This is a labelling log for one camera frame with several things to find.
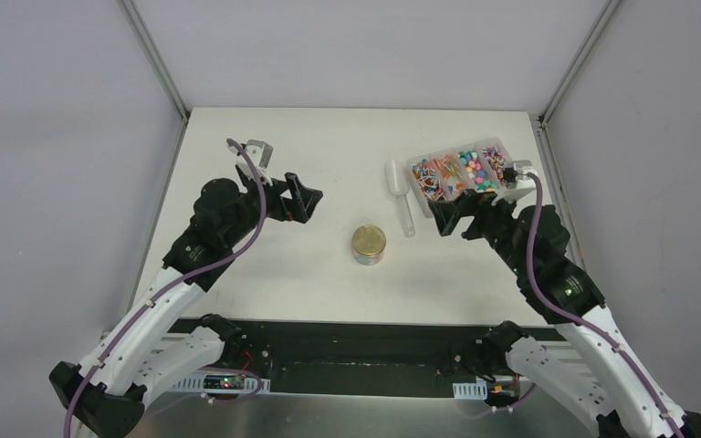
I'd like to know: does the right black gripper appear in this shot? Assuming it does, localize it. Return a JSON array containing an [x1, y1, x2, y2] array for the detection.
[[428, 186, 530, 278]]

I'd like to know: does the clear plastic scoop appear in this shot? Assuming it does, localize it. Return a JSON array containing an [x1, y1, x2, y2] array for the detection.
[[384, 160, 415, 238]]

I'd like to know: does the clear plastic jar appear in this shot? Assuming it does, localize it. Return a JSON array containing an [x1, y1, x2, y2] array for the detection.
[[351, 246, 384, 266]]

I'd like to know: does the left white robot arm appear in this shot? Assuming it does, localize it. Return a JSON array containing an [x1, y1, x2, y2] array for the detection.
[[49, 166, 323, 437]]

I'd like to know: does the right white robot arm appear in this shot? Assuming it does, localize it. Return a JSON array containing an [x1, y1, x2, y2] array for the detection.
[[429, 191, 701, 437]]

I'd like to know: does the clear compartment candy box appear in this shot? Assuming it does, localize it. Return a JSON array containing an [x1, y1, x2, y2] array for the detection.
[[404, 137, 513, 219]]

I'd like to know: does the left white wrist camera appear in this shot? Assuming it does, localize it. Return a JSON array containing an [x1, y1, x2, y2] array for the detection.
[[227, 139, 273, 185]]

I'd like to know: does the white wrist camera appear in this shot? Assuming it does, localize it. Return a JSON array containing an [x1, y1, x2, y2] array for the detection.
[[227, 139, 273, 185], [492, 161, 538, 205]]

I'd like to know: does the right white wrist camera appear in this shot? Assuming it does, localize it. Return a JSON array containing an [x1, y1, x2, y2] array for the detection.
[[492, 161, 538, 205]]

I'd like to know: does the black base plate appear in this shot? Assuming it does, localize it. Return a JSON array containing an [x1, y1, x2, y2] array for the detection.
[[215, 319, 514, 398]]

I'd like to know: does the right white cable duct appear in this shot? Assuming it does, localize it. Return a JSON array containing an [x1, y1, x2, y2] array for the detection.
[[452, 381, 488, 401]]

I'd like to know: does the white cable duct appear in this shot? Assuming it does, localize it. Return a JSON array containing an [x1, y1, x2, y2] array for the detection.
[[167, 372, 270, 395], [452, 381, 488, 401]]

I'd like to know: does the right aluminium frame post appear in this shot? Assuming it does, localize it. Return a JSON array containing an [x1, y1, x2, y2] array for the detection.
[[539, 0, 624, 127]]

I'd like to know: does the aluminium frame post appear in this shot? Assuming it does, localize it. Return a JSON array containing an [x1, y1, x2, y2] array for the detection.
[[117, 0, 191, 125], [539, 0, 624, 127]]

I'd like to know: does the left white cable duct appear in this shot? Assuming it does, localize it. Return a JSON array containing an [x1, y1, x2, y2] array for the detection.
[[167, 372, 270, 395]]

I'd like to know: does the left aluminium frame post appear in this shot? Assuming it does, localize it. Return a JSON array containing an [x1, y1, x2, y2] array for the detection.
[[117, 0, 191, 125]]

